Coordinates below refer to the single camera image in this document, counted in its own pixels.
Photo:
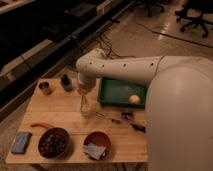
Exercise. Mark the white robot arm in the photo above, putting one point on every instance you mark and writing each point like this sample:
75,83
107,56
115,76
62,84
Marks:
178,109

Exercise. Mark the dark bowl with contents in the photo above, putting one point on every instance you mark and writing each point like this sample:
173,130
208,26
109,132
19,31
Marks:
54,143

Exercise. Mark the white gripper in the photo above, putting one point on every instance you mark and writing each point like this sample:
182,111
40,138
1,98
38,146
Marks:
85,85

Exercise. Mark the yellow round fruit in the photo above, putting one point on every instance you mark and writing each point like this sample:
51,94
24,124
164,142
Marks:
134,99

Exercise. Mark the small dark clip object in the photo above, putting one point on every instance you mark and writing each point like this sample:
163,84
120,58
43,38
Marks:
127,115

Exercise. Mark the black office chair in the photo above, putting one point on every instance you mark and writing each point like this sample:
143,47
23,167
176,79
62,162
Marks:
203,6

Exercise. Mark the grey folded cloth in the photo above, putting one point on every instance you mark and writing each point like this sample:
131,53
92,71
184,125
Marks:
94,151

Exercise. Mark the brown bowl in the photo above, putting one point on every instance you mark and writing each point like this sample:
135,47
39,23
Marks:
100,139

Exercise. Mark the green plastic tray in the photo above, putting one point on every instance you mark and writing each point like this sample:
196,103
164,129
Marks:
116,93

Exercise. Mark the blue sponge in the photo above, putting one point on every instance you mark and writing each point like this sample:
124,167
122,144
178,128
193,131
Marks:
21,142

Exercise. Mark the white paper cup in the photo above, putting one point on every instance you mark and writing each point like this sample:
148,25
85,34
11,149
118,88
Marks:
86,109

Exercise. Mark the metal whisk utensil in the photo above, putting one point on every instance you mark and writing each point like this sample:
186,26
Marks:
109,118

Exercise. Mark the black marker pen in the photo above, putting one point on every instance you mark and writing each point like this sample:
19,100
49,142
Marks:
138,127

